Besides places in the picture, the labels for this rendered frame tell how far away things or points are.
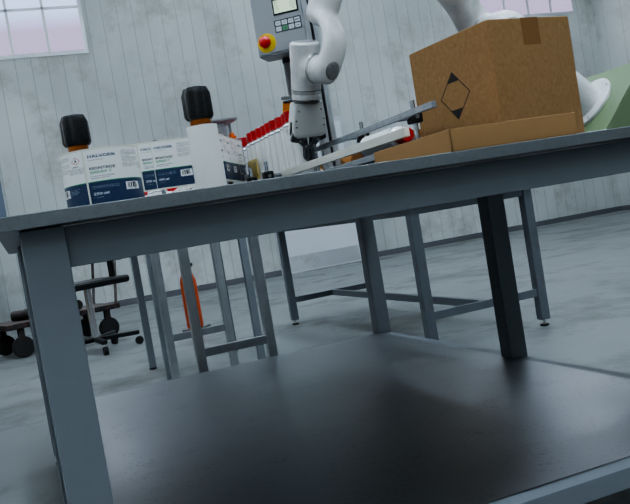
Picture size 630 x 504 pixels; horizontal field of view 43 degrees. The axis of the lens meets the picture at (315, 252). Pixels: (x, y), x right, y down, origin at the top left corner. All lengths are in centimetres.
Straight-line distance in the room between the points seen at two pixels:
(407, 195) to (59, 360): 60
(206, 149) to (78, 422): 123
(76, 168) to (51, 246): 97
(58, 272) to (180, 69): 1043
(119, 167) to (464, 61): 89
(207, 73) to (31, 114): 243
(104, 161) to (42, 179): 897
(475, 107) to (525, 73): 13
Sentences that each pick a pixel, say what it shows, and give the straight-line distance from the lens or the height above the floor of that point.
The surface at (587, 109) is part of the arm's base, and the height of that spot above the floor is 94.
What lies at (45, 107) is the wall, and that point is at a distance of 1121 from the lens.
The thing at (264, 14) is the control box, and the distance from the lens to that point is 263.
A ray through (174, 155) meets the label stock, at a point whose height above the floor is 101.
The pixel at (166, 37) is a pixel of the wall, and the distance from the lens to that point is 1162.
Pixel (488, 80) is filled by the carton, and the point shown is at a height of 99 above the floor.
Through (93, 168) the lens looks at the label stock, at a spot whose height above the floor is 97.
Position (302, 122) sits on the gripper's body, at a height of 103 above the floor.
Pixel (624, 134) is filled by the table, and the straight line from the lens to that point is 154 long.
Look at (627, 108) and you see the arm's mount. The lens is 246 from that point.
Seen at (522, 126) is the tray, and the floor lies 86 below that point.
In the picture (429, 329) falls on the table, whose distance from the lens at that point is 401.
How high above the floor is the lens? 76
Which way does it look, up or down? 3 degrees down
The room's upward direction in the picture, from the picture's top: 9 degrees counter-clockwise
